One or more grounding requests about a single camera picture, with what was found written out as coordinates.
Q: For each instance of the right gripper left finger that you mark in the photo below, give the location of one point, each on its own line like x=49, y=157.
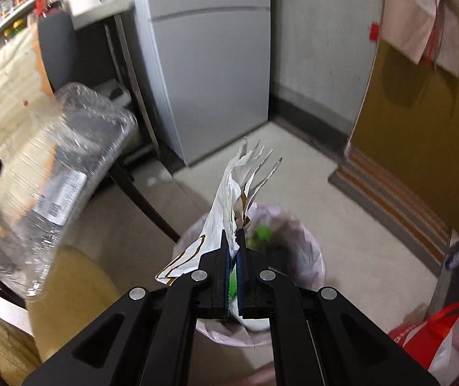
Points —
x=144, y=338

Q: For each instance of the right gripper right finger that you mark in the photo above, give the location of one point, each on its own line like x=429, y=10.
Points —
x=319, y=337

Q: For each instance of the clear plastic food container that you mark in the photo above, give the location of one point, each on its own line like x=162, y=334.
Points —
x=28, y=250

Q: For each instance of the green tea bottle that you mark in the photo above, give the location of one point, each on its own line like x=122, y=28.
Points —
x=256, y=241

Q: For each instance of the white paper wrapper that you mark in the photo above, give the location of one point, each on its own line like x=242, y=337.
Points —
x=228, y=213

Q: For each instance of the pink lined trash bin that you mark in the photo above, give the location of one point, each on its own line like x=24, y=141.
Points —
x=292, y=250

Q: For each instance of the white kitchen counter shelf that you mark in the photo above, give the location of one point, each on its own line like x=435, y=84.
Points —
x=101, y=12

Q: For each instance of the striped yellow tablecloth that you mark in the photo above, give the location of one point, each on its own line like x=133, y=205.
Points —
x=26, y=105

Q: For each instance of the red plastic bag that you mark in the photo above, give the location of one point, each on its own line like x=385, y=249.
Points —
x=434, y=343

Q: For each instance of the grey fabric office chair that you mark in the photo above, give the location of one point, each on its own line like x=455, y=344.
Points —
x=96, y=131

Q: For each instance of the grey refrigerator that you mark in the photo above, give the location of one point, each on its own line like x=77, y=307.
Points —
x=206, y=66

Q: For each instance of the pink hanging cloth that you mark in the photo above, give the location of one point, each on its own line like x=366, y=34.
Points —
x=424, y=30

